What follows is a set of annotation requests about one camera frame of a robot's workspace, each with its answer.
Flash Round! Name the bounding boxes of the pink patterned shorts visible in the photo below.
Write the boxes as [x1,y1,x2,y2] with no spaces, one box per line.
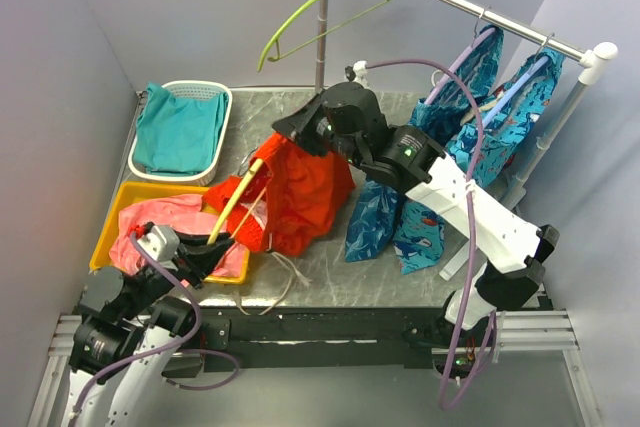
[95,193,218,274]

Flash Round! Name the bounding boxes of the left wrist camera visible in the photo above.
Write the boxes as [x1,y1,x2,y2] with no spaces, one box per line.
[131,222,180,264]

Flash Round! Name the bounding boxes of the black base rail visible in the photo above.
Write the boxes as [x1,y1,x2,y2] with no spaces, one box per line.
[184,307,453,369]

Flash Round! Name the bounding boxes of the white perforated basket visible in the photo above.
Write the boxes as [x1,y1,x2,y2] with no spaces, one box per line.
[127,80,233,186]

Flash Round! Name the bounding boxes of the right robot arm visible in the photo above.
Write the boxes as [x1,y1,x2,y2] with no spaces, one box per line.
[272,82,559,346]

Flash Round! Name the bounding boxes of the orange shorts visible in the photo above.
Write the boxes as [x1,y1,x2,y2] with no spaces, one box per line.
[224,133,355,257]

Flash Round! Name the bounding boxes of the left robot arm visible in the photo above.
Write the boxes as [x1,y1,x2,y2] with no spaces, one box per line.
[62,222,235,426]

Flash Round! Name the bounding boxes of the light blue hanger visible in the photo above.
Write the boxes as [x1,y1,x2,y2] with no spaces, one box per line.
[482,33,555,129]

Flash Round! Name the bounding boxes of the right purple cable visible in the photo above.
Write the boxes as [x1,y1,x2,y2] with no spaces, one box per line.
[367,57,499,411]

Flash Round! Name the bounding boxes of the purple hanger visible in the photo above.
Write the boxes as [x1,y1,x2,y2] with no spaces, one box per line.
[424,16,499,105]

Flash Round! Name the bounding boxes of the dark blue shark shorts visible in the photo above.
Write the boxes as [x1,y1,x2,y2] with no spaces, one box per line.
[345,28,504,262]

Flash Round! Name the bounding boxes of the teal folded shorts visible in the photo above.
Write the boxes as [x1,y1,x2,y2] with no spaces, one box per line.
[132,83,229,176]

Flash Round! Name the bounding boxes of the silver clothes rack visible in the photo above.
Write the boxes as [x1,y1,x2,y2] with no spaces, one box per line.
[314,0,620,281]

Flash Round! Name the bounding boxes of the turquoise shark shorts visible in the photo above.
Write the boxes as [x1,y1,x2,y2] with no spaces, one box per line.
[393,48,565,274]

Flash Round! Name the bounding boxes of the yellow hanger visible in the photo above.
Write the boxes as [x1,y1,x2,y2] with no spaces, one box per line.
[207,158,264,245]

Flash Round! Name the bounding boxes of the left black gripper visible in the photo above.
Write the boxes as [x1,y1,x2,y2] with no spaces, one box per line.
[119,225,232,319]

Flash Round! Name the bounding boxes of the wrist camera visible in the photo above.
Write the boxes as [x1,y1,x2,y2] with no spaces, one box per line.
[344,60,370,89]
[131,222,180,264]

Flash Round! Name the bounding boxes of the yellow plastic tray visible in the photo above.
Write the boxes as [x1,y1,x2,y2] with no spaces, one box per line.
[89,181,218,275]

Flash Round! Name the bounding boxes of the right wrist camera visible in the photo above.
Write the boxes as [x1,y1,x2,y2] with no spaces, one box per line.
[344,60,370,89]

